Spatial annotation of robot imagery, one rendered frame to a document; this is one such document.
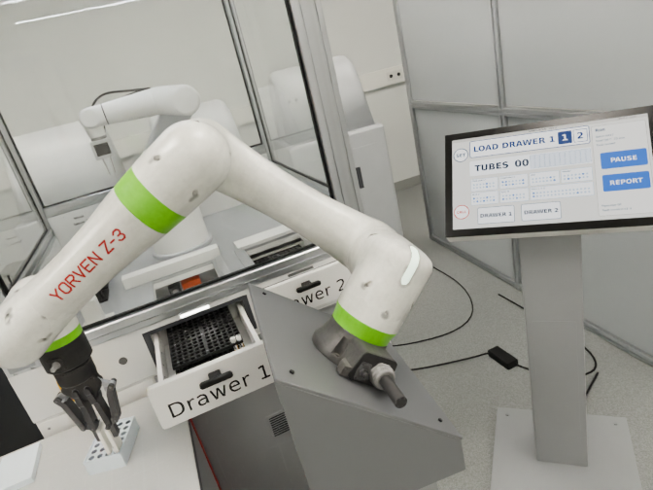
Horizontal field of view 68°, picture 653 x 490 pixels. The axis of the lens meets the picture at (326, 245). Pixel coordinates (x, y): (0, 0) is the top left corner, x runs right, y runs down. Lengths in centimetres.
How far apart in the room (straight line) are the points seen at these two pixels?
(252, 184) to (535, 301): 96
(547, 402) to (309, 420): 113
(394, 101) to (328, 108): 361
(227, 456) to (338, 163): 95
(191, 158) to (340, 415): 46
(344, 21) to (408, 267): 405
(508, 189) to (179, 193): 90
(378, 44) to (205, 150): 418
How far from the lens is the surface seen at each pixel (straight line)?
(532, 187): 139
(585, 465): 198
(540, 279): 153
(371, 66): 485
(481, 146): 145
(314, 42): 134
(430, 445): 92
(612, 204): 137
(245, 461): 168
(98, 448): 131
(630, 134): 144
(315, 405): 79
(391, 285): 86
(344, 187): 139
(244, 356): 114
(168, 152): 79
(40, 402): 149
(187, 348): 130
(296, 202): 97
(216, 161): 78
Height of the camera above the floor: 151
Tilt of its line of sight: 22 degrees down
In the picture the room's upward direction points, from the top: 14 degrees counter-clockwise
